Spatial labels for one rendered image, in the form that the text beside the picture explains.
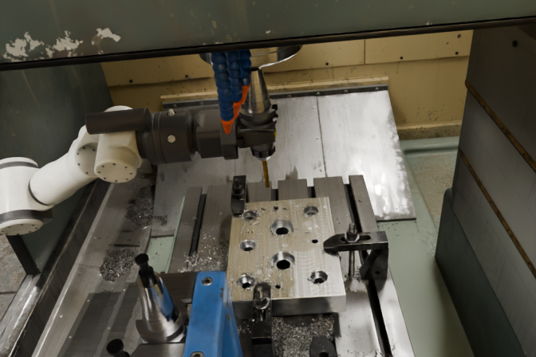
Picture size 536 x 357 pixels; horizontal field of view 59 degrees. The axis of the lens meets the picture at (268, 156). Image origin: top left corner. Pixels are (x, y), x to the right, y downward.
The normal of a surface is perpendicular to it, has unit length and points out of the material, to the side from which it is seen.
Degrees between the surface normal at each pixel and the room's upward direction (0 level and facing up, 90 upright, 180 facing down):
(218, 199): 0
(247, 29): 90
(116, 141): 21
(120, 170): 111
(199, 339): 0
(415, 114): 90
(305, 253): 0
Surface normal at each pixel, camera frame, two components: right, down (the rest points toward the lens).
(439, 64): 0.00, 0.56
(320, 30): 0.04, 0.83
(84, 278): 0.21, -0.81
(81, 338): -0.09, -0.90
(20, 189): 0.48, -0.43
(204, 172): -0.08, -0.53
